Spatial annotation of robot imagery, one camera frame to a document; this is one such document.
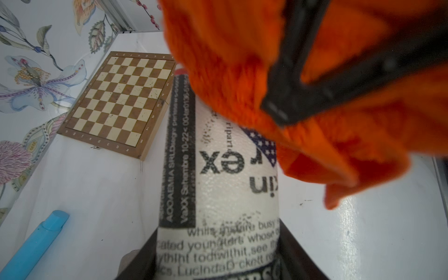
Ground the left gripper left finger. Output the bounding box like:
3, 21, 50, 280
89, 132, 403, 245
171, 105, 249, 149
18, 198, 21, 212
115, 229, 158, 280

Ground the orange fluffy cloth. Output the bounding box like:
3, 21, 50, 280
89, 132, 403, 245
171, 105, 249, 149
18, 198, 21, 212
159, 1, 448, 210

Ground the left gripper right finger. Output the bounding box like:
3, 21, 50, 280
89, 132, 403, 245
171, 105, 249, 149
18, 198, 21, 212
278, 220, 329, 280

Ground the wooden chessboard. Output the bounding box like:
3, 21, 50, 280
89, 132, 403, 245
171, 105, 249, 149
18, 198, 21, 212
58, 51, 176, 161

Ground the blue cylindrical case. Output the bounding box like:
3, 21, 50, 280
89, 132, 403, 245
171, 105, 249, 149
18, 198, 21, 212
1, 210, 70, 280

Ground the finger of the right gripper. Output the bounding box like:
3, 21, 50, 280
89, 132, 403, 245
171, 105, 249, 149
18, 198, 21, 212
261, 1, 330, 126
296, 28, 448, 122

